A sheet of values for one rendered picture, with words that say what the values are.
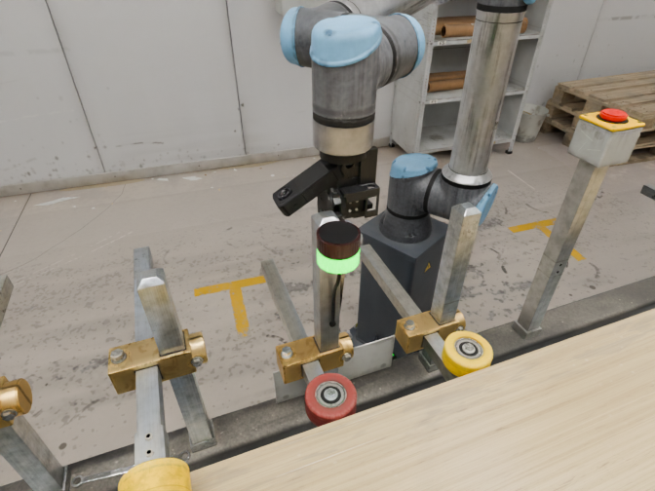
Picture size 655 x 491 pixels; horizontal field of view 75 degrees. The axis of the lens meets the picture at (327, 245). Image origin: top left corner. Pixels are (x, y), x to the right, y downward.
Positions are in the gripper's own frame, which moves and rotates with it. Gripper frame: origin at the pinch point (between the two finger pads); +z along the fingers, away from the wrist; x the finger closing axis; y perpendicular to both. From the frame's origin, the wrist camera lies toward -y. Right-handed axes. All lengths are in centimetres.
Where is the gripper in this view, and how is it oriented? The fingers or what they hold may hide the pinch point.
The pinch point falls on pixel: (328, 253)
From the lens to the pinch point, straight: 75.5
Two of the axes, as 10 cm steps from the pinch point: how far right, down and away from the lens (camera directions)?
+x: -3.5, -5.6, 7.5
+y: 9.4, -2.1, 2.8
